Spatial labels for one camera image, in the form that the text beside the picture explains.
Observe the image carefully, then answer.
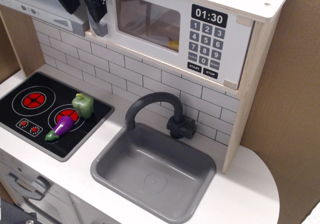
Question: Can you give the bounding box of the white toy microwave door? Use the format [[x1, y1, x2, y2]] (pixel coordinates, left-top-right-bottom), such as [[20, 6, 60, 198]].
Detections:
[[98, 0, 254, 90]]

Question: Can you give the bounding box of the wooden toy microwave cabinet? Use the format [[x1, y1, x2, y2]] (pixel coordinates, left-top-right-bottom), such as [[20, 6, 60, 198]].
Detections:
[[84, 0, 286, 173]]

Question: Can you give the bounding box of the grey toy range hood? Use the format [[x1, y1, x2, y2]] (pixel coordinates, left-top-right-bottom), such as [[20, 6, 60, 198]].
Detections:
[[0, 0, 90, 37]]

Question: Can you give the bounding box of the green toy bell pepper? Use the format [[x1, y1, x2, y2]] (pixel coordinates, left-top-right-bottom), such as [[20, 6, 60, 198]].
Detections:
[[71, 92, 94, 119]]

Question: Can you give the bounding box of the purple toy eggplant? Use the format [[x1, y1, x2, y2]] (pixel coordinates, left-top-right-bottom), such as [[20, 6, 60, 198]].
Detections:
[[45, 116, 74, 142]]

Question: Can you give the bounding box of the dark grey toy faucet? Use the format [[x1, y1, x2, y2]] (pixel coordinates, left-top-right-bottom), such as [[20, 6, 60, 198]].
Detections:
[[124, 91, 197, 140]]

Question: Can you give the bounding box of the grey toy sink basin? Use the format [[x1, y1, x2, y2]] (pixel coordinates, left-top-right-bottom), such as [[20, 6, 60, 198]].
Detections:
[[90, 123, 216, 224]]

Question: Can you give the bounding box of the grey toy oven door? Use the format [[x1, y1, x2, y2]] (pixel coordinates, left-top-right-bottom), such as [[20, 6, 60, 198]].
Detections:
[[0, 149, 83, 224]]

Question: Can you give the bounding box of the brown cardboard panel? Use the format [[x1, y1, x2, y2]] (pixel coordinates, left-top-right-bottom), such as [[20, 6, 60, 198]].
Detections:
[[241, 0, 320, 224]]

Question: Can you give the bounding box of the yellow handled toy knife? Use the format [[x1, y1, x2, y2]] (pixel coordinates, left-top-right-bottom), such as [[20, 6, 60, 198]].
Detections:
[[163, 38, 179, 52]]

